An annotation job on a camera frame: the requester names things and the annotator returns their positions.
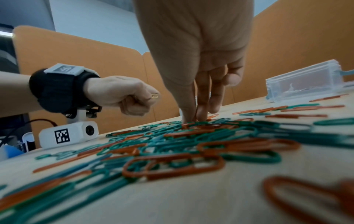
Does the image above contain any pile of colored paper clips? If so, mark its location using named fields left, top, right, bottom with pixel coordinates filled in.
left=0, top=93, right=354, bottom=224

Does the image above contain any white left marker band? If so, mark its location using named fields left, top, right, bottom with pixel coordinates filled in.
left=44, top=63, right=100, bottom=78

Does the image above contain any blue background object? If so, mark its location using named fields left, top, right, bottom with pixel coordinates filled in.
left=0, top=144, right=25, bottom=162

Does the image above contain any person's left hand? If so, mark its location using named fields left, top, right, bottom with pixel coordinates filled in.
left=83, top=76, right=161, bottom=117

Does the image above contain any transparent box with blue latches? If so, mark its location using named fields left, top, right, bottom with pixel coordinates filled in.
left=264, top=59, right=354, bottom=103

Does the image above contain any black camera cable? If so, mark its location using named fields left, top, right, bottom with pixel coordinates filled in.
left=0, top=118, right=59, bottom=145

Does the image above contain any black left wrist strap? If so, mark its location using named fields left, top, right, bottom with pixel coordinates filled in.
left=29, top=68, right=101, bottom=115

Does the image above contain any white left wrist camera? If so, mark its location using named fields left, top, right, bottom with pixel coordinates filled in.
left=38, top=105, right=103, bottom=150

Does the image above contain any person's right hand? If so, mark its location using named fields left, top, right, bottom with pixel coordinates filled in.
left=132, top=0, right=255, bottom=123

